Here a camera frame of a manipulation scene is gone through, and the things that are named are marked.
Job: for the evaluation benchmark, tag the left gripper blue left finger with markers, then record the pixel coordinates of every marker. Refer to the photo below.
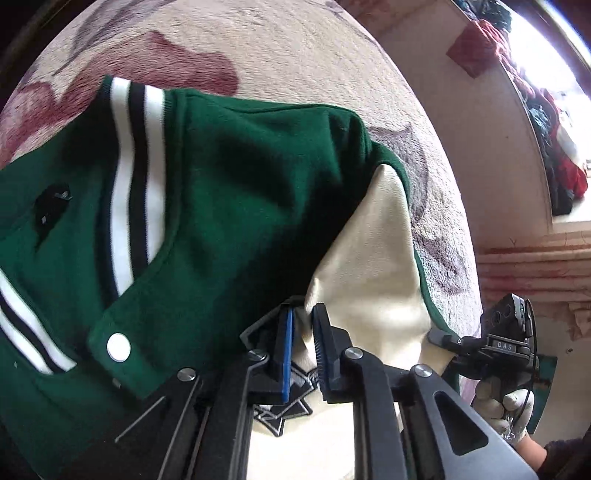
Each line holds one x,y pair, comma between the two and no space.
282,355

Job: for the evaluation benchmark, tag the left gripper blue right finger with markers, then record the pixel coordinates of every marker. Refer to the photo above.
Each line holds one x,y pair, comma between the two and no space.
335,370

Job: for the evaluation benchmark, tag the green varsity jacket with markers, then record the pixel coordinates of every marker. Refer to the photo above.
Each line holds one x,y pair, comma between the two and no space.
159,225

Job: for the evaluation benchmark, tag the clothes pile on sill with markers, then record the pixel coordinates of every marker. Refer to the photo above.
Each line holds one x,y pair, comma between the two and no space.
557,106

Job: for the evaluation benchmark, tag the right white gloved hand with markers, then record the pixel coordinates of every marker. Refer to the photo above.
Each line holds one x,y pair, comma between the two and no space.
507,414

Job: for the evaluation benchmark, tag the pink floral curtain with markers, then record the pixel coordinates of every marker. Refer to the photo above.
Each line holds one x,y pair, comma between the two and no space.
552,271

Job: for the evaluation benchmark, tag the floral bed blanket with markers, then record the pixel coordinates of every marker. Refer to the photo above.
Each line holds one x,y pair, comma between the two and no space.
55,53

